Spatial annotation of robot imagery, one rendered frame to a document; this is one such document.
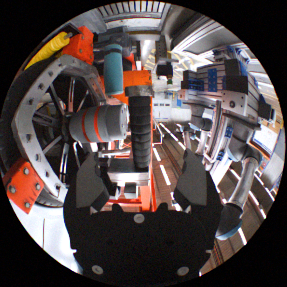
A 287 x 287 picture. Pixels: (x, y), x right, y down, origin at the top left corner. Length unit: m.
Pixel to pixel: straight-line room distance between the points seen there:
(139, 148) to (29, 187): 0.23
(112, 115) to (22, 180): 0.29
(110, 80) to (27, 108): 0.33
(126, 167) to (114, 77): 0.36
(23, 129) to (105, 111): 0.24
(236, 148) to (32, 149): 0.78
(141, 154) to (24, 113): 0.24
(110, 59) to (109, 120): 0.29
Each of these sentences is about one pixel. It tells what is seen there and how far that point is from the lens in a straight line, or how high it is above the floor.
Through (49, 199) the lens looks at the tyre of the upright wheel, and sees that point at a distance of 0.36.
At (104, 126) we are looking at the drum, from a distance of 0.29.
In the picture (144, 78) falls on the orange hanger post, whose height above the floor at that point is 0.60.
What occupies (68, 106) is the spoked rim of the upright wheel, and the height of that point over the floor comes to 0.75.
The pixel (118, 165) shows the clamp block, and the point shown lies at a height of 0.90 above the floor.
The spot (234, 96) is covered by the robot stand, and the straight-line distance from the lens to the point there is 0.48.
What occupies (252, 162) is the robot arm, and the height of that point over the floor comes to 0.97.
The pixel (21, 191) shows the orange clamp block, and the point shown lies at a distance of 0.22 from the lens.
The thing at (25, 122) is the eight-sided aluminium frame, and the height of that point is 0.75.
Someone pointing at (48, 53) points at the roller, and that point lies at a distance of 0.41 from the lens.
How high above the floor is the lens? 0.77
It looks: 29 degrees up
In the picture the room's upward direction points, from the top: 178 degrees clockwise
